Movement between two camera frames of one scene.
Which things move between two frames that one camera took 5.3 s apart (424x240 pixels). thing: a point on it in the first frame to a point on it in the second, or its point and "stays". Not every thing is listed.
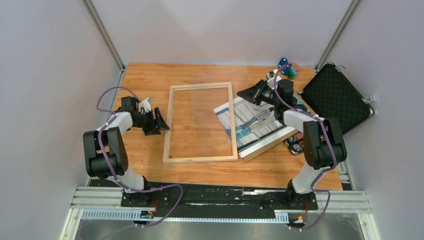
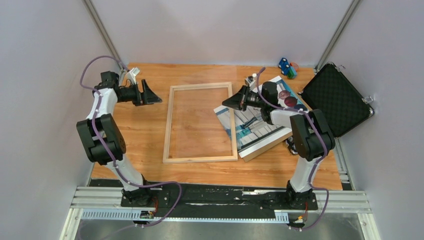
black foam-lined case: [331, 95] stays
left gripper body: [145, 120] to [131, 95]
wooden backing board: [252, 154] stays
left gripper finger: [158, 121] to [148, 96]
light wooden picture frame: [186, 87] stays
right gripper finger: [253, 93] to [239, 100]
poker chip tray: [295, 143] stays
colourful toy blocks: [292, 71] stays
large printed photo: [257, 126] stays
